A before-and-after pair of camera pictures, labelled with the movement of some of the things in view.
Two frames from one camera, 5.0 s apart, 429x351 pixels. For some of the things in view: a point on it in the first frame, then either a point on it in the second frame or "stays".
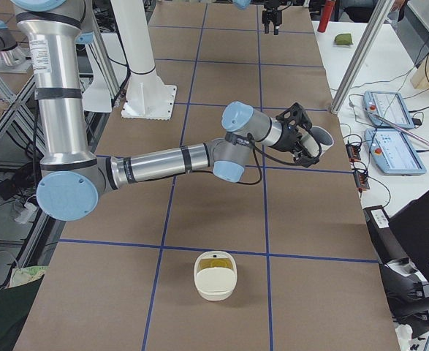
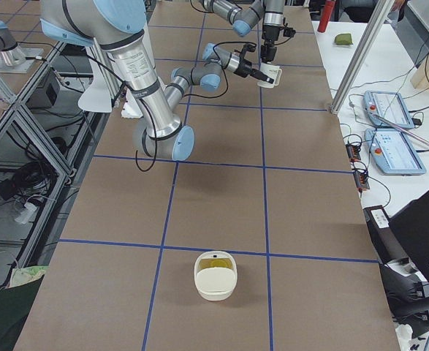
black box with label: (386, 243) stays
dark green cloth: (6, 311) stays
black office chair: (416, 284) stays
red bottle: (324, 21) stays
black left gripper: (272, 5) -> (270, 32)
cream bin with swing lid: (215, 275) stays
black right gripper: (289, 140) -> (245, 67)
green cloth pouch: (343, 39) stays
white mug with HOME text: (317, 140) -> (272, 72)
